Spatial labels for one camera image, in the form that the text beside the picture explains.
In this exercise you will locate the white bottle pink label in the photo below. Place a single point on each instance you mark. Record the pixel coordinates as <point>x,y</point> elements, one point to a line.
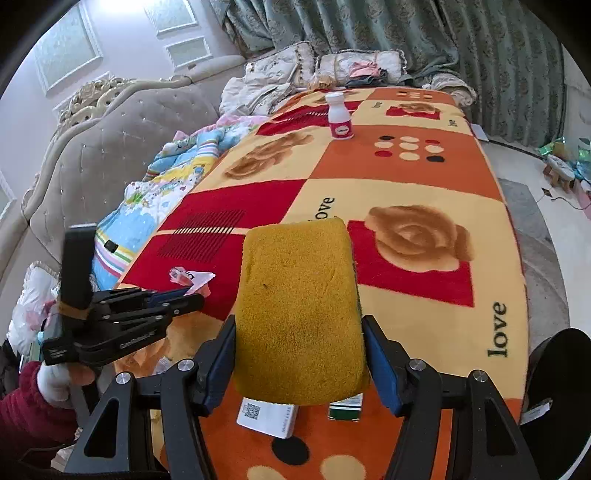
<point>339,122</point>

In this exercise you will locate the green patterned curtain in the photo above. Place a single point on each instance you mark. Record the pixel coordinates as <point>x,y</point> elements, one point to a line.
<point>392,32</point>

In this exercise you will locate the colourful cartoon quilt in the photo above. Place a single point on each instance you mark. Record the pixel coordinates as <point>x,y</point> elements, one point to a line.
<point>175,180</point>

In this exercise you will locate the pink cloth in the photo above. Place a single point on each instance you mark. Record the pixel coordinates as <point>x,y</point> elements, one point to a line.
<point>362,68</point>

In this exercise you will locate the green foil bag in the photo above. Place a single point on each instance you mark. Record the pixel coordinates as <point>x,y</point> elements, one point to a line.
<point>561,147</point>

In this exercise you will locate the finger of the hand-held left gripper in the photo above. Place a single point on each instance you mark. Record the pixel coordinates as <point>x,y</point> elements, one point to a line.
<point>166,297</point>
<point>138,325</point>

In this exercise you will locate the yellow sponge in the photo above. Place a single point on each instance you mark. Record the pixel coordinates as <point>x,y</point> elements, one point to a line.
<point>300,300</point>

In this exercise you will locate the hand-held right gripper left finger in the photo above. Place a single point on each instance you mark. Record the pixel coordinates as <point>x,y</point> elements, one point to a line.
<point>219,369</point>

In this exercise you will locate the grey floor mat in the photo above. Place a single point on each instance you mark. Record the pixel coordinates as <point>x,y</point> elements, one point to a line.
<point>531,221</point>

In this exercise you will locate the small black clip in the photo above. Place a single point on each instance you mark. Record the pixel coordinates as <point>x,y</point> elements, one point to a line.
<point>109,245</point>

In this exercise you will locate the white green striped box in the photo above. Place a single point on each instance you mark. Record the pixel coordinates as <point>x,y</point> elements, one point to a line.
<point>346,408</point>

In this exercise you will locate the grey tufted sofa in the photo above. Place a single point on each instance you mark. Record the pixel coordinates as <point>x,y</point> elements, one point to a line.
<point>115,138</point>

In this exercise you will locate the white plastic bag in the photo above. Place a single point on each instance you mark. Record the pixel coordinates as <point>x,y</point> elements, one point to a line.
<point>32,304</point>

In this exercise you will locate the white cardboard box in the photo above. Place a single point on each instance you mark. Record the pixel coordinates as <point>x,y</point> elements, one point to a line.
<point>265,415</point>

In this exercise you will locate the dark cloth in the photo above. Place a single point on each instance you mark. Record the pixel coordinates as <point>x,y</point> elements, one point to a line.
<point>364,81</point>

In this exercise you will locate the small wooden stool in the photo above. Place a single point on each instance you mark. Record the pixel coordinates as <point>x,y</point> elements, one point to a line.
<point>559,170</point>

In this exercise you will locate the cream bedding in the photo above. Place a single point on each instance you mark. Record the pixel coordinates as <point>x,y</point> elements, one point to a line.
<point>254,94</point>

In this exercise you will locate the pink wrapper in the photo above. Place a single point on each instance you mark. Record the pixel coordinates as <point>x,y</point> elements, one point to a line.
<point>184,276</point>

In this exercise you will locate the black round bin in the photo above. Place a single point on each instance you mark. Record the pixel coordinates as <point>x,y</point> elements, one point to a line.
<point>558,369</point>

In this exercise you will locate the orange red printed blanket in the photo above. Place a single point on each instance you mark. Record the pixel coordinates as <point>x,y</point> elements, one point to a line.
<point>415,194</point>

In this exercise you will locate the person's left hand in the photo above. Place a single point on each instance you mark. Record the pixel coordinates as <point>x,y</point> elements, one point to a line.
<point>55,385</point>

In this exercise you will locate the white paper sheet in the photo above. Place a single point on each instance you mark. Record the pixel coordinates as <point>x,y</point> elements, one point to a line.
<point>480,131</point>

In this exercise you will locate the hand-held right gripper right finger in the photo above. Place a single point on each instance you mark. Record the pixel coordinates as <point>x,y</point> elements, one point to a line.
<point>381,369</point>

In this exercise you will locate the cream embroidered pillow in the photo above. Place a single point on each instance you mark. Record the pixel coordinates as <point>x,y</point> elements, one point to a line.
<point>277,64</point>
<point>337,64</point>

